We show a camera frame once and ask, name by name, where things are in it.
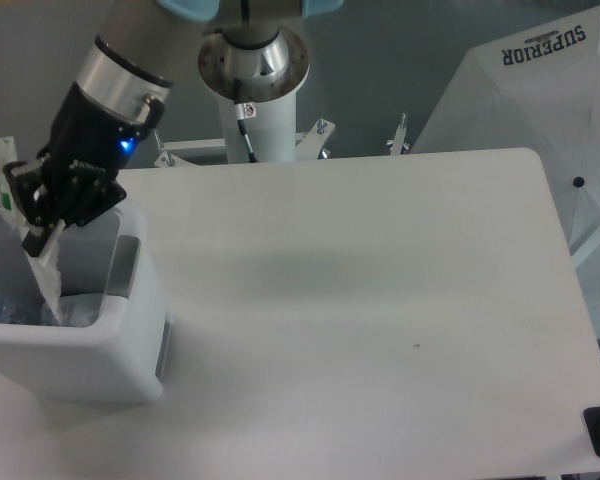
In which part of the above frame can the white middle mounting bracket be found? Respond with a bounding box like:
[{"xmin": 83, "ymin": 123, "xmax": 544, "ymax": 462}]
[{"xmin": 295, "ymin": 118, "xmax": 336, "ymax": 161}]

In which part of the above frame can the white mounting bracket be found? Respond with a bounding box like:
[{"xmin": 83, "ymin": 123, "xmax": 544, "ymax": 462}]
[
  {"xmin": 153, "ymin": 129, "xmax": 228, "ymax": 168},
  {"xmin": 295, "ymin": 118, "xmax": 336, "ymax": 161}
]

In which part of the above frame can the clear plastic water bottle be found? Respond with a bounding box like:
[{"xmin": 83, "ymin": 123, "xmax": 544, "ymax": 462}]
[{"xmin": 0, "ymin": 295, "xmax": 41, "ymax": 325}]

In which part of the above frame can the white left mounting bracket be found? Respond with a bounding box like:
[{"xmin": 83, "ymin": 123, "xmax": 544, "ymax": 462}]
[{"xmin": 153, "ymin": 129, "xmax": 228, "ymax": 168}]

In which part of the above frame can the clear plastic wrapper bag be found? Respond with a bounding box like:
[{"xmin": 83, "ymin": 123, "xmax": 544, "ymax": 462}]
[{"xmin": 0, "ymin": 136, "xmax": 65, "ymax": 326}]

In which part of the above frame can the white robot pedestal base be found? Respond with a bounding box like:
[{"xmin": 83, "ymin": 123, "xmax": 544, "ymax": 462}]
[{"xmin": 198, "ymin": 25, "xmax": 310, "ymax": 164}]

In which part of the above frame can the metal right clamp bolt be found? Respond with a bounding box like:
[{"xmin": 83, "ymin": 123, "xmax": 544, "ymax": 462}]
[{"xmin": 386, "ymin": 112, "xmax": 411, "ymax": 156}]

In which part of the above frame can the white Superior umbrella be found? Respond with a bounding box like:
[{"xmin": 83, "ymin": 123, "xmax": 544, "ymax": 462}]
[{"xmin": 413, "ymin": 6, "xmax": 600, "ymax": 246}]

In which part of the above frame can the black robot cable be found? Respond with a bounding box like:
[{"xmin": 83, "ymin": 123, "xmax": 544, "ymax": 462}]
[{"xmin": 232, "ymin": 78, "xmax": 259, "ymax": 164}]

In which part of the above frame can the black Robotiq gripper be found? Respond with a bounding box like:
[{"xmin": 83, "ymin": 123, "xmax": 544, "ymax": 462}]
[{"xmin": 2, "ymin": 83, "xmax": 153, "ymax": 258}]

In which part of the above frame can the white plastic trash can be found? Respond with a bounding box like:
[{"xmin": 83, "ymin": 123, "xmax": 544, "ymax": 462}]
[{"xmin": 0, "ymin": 199, "xmax": 174, "ymax": 403}]

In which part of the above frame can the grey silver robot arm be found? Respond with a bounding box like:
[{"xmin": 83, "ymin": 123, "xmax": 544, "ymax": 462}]
[{"xmin": 3, "ymin": 1, "xmax": 339, "ymax": 257}]

